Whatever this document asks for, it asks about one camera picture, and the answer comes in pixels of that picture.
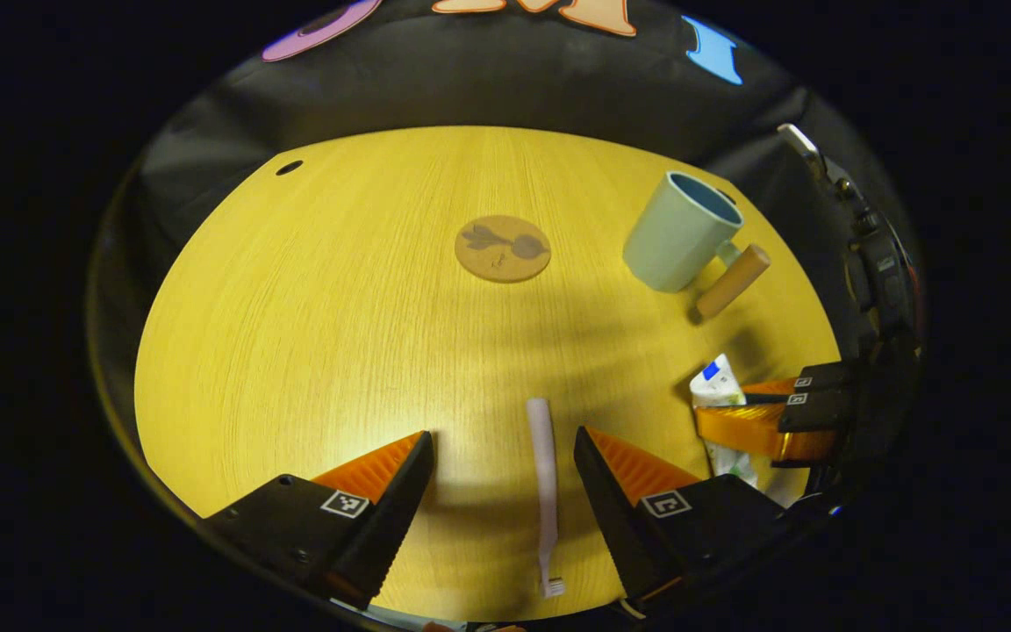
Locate pale green cup wooden handle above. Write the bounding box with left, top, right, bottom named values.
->
left=621, top=170, right=772, bottom=320

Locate round brown coaster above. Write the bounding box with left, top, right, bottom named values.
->
left=454, top=214, right=553, bottom=284

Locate white toothpaste tube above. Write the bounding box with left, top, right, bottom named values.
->
left=688, top=353, right=787, bottom=510

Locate pale pink toothbrush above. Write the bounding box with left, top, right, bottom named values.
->
left=526, top=398, right=568, bottom=600

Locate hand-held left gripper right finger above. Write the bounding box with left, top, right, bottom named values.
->
left=573, top=426, right=822, bottom=620

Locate black backdrop cloth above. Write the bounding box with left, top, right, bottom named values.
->
left=89, top=0, right=923, bottom=422

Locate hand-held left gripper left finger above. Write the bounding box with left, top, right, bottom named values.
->
left=198, top=429, right=436, bottom=611

